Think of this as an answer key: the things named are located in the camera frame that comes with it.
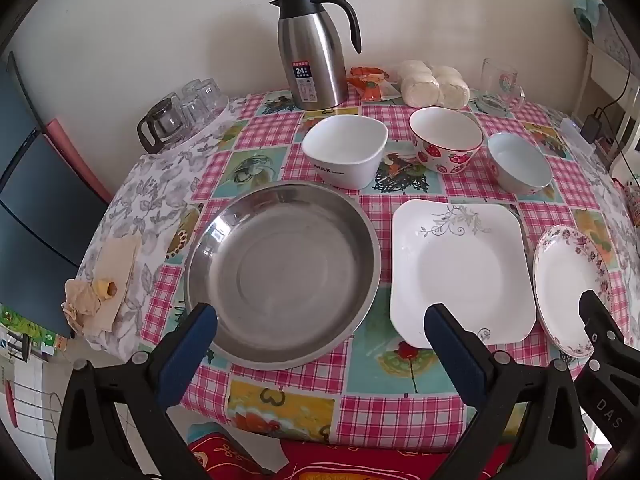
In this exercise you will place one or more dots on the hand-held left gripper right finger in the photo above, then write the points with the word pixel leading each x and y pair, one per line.
pixel 455 350

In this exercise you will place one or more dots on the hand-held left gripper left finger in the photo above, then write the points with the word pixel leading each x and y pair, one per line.
pixel 187 345

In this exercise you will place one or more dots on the white square plate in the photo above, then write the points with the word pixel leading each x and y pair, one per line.
pixel 465 270

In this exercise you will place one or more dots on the dark cabinet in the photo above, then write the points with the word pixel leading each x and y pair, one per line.
pixel 35 200

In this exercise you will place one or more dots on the white patterned box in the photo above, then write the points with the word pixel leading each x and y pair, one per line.
pixel 614 40

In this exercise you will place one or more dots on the white square bowl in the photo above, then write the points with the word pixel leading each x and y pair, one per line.
pixel 345 157

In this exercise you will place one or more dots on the bag of steamed buns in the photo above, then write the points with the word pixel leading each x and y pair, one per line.
pixel 432 85

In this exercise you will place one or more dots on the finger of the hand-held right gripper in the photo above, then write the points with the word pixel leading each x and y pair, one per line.
pixel 600 317

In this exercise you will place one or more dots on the teal cloth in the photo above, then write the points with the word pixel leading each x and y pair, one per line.
pixel 589 15

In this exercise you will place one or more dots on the yellow food scrap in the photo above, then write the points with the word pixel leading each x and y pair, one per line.
pixel 102 288

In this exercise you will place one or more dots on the pink floral round plate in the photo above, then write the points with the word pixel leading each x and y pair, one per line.
pixel 560 280

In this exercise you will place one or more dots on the round stainless steel basin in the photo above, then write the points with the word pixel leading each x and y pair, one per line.
pixel 280 270

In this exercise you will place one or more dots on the clear glass mug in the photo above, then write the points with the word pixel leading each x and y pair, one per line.
pixel 502 80

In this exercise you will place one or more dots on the glass ashtray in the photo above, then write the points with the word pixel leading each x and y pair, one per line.
pixel 492 105

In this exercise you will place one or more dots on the pink board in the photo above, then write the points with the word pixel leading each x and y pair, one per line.
pixel 75 155

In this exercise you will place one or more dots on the strawberry print bowl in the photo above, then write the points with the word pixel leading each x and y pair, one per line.
pixel 445 132

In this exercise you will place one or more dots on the stainless steel thermos jug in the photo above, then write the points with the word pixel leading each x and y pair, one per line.
pixel 312 50

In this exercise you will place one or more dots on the pink plaid tablecloth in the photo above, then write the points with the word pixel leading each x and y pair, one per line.
pixel 300 400

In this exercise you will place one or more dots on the small pale blue bowl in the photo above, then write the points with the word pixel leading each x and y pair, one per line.
pixel 520 165

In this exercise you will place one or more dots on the white tray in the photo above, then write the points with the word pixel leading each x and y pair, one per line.
pixel 215 125

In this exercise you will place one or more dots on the black power adapter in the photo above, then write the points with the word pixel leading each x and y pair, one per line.
pixel 591 129

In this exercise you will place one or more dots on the crumpled tissue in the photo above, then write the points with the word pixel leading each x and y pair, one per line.
pixel 77 300

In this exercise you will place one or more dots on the clear glass cup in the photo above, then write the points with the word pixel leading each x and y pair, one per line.
pixel 194 112
pixel 189 89
pixel 210 96

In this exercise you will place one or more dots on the white plastic box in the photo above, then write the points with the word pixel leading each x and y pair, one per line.
pixel 575 132

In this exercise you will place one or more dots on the red patterned cloth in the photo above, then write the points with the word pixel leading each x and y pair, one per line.
pixel 350 462

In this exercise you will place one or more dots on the orange snack packet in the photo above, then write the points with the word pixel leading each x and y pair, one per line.
pixel 370 82

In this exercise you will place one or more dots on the green printed carton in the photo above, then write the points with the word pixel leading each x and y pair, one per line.
pixel 30 330

